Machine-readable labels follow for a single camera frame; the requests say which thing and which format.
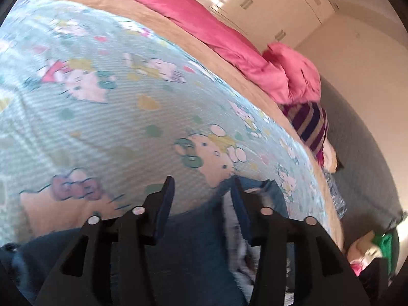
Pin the purple striped pillow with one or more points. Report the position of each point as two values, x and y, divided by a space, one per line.
311 124

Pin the pink duvet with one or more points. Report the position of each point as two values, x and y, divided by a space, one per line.
282 73

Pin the grey padded headboard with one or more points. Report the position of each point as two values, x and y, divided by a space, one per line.
364 179

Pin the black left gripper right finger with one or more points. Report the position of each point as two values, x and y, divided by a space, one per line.
323 275

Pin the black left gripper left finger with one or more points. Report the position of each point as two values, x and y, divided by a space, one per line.
82 274

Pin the light blue cartoon cat blanket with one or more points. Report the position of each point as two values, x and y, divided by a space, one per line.
99 107

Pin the tan bed sheet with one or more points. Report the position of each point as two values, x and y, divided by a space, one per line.
164 27

